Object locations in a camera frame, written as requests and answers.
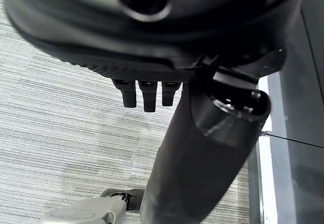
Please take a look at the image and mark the dark grey cabinet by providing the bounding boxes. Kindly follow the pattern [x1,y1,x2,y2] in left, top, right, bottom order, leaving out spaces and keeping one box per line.
[248,0,324,224]

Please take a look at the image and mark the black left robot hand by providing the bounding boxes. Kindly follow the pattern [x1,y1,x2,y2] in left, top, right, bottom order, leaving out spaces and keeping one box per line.
[0,0,306,224]

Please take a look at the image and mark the silver robot leg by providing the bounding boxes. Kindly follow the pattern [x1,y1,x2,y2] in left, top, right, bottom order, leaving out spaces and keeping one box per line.
[40,188,145,224]

